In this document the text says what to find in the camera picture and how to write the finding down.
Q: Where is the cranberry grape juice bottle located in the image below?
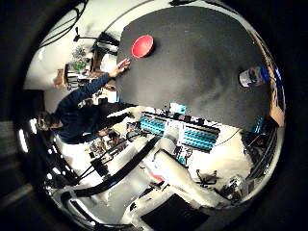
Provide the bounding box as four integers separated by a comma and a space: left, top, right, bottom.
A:
238, 65, 270, 89

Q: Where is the black office chair base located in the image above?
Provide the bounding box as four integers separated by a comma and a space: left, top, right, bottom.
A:
194, 168, 219, 189

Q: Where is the teal bin storage rack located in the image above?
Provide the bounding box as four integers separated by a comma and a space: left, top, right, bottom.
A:
140, 113, 221, 154

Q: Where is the green potted plant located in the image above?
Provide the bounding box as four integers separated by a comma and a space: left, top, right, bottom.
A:
70, 45, 89, 72

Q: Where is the white paper sheet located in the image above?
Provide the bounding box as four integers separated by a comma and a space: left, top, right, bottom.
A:
163, 117, 187, 143

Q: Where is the long black curved bar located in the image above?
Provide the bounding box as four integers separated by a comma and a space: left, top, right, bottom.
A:
72, 137, 161, 198

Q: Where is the person in dark blue shirt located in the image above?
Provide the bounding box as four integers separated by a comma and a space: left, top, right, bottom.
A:
36, 74, 136, 144

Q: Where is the black hanging cable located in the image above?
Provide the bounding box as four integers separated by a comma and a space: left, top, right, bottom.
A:
39, 1, 90, 49

